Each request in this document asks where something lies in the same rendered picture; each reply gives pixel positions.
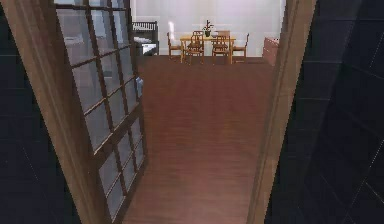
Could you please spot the brown wooden dining chair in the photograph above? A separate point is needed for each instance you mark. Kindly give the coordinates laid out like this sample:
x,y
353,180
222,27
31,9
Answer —
x,y
198,32
241,48
172,46
223,33
220,46
196,45

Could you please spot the yellow wooden dining table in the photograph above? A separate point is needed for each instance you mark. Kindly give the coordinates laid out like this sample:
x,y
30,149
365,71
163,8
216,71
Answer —
x,y
206,39

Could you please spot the brown glass-paned room door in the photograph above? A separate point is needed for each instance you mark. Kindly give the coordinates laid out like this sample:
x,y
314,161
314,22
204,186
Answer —
x,y
110,100

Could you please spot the green potted house plant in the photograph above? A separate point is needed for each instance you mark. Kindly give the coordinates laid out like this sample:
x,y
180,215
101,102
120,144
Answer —
x,y
208,28

